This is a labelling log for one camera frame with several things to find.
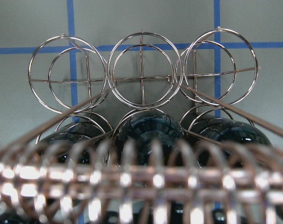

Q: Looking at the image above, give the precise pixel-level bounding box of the copper wire bottle basket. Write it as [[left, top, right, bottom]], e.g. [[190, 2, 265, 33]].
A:
[[0, 28, 283, 224]]

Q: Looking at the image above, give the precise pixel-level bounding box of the dark wine bottle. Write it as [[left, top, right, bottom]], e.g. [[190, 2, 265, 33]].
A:
[[190, 118, 273, 168], [36, 120, 112, 165], [113, 110, 184, 165]]

